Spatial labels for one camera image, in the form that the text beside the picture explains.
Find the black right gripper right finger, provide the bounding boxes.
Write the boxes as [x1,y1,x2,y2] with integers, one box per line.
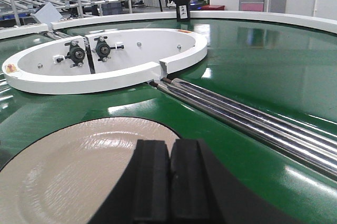
[171,139,300,223]

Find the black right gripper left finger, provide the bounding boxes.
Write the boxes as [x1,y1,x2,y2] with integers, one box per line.
[89,140,169,223]

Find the beige plate black rim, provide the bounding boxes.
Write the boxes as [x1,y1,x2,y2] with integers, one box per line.
[1,117,179,223]

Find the red box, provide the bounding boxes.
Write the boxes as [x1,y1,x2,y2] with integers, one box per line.
[200,5,225,11]

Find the black sensor box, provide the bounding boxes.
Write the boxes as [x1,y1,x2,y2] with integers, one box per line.
[173,0,190,22]

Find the white inner conveyor ring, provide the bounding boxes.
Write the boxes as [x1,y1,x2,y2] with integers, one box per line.
[2,27,208,95]

